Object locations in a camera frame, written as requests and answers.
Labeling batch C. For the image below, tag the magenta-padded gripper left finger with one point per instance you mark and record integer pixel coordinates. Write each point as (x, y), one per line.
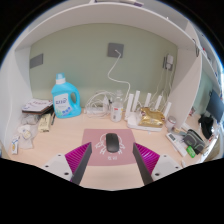
(60, 163)

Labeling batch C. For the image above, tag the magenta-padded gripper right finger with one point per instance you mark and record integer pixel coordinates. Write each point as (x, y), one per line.
(163, 165)

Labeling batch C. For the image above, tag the black computer mouse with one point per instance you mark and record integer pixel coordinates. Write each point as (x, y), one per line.
(112, 142)

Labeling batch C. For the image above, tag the pink mouse pad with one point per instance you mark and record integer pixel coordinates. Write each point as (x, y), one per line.
(96, 156)

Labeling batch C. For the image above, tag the white marker pen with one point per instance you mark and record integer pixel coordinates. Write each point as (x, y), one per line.
(184, 164)

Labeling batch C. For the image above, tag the white remote control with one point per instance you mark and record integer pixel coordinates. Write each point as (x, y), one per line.
(176, 143)

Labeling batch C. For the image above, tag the green small packet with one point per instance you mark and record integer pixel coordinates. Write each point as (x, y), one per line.
(191, 151)

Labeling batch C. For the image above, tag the small white jar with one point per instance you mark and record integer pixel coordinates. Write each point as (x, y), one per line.
(171, 122)

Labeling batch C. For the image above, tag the yellow small box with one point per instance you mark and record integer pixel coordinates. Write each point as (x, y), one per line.
(44, 122)

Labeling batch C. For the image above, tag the clear plastic bags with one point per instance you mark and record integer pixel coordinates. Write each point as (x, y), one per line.
(26, 131)

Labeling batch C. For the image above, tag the small white snack packet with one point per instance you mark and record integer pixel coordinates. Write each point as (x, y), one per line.
(15, 145)

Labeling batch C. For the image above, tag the gold snack bag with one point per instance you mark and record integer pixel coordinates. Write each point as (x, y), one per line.
(151, 117)

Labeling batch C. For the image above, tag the white router with antennas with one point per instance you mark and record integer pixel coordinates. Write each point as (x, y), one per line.
(133, 123)

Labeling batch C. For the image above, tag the black bag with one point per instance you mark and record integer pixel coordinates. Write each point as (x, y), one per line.
(206, 125)

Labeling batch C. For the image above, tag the blue detergent bottle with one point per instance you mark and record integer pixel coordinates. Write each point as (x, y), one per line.
(65, 102)

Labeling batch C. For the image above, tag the stack of books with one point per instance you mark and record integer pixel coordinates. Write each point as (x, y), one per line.
(37, 106)

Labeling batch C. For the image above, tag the white power strip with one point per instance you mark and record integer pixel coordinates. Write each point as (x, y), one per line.
(95, 110)

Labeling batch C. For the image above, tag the clear plastic bottle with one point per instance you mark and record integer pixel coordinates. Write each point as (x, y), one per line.
(116, 110)

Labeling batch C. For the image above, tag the black monitor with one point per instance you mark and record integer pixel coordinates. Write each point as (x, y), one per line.
(215, 106)

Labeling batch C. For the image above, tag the white shelf unit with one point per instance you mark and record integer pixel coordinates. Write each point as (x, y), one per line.
(100, 13)

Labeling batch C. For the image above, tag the white wall charger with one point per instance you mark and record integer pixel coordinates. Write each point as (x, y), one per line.
(169, 61)

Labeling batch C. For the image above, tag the grey wall plate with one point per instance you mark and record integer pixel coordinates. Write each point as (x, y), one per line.
(36, 61)

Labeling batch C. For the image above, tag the grey wall outlet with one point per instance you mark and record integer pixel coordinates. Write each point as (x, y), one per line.
(115, 49)

